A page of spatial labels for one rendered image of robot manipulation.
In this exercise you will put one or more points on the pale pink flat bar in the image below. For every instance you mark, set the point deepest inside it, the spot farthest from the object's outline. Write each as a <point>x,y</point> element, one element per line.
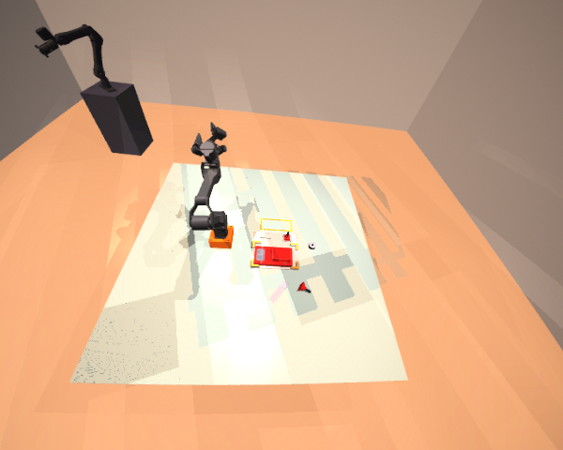
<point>278,292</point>

